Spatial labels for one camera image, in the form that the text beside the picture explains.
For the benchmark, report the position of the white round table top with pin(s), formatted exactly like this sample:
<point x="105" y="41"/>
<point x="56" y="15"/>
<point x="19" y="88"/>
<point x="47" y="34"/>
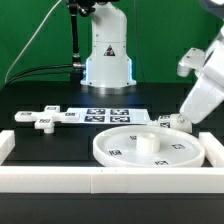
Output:
<point x="147" y="146"/>

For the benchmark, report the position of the white cross-shaped table base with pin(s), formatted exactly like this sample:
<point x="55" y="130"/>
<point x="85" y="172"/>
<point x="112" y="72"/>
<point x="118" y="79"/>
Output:
<point x="46" y="119"/>

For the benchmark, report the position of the white fence rail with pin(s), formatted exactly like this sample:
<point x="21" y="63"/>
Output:
<point x="96" y="180"/>
<point x="214" y="150"/>
<point x="7" y="143"/>

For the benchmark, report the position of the white marker sheet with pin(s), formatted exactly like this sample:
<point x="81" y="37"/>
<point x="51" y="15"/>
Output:
<point x="106" y="116"/>

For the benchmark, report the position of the white front fence rail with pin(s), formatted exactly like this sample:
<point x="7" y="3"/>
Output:
<point x="96" y="180"/>

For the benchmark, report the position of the white right fence rail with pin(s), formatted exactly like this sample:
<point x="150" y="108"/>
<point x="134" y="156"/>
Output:
<point x="214" y="150"/>

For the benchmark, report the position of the white left fence rail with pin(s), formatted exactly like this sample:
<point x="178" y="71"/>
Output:
<point x="7" y="143"/>

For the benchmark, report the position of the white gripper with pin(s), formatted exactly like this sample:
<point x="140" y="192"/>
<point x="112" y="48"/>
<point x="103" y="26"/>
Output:
<point x="208" y="91"/>

